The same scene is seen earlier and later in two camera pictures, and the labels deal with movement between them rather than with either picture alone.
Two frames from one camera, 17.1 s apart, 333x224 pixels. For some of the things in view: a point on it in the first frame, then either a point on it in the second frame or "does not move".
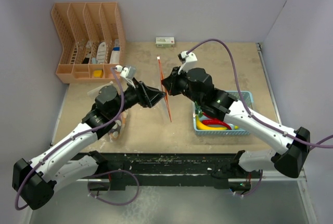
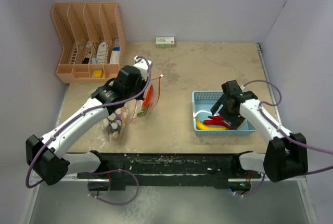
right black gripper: (171, 81) → (234, 121)
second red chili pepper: (215, 122) does not move
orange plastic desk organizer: (92, 40) does not move
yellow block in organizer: (98, 73) does not move
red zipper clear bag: (165, 94) → (143, 107)
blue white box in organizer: (114, 57) does not move
